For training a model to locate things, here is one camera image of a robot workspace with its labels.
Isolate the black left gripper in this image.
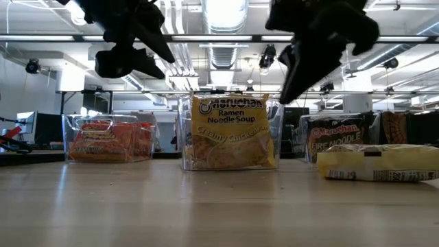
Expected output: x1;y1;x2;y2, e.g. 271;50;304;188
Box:
78;0;176;80

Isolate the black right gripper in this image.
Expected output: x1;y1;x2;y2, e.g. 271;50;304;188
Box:
265;0;380;105

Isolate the clear plastic bin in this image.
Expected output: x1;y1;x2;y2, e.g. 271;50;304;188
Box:
61;113;158;164
298;112;377;164
177;94;285;172

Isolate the black Maruchan fire noodle pack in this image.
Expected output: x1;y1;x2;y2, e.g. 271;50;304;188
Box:
305;122;365;163

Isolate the yellow Maruchan noodle pack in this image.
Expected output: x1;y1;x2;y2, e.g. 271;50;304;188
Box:
190;95;277;169
316;143;439;183

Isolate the black cabinet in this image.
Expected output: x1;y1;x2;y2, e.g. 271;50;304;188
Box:
281;106;311;159

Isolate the orange patterned dark panel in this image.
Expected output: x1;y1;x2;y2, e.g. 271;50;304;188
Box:
381;110;409;145

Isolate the black computer monitor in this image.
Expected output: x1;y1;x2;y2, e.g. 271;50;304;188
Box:
34;113;64;147

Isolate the white computer monitor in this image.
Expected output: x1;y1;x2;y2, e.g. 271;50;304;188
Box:
16;111;38;143

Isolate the black box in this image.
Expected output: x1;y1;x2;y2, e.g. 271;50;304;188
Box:
406;110;439;147

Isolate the red and black tool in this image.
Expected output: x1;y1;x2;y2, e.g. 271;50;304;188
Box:
0;116;34;154

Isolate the black hanging overhead camera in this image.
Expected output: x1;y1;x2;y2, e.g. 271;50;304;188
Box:
259;44;277;69

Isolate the black metal scaffold rail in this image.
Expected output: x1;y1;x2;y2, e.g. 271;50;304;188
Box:
56;88;439;116

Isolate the silver ventilation duct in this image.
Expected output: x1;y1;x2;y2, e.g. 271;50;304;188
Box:
202;0;248;69

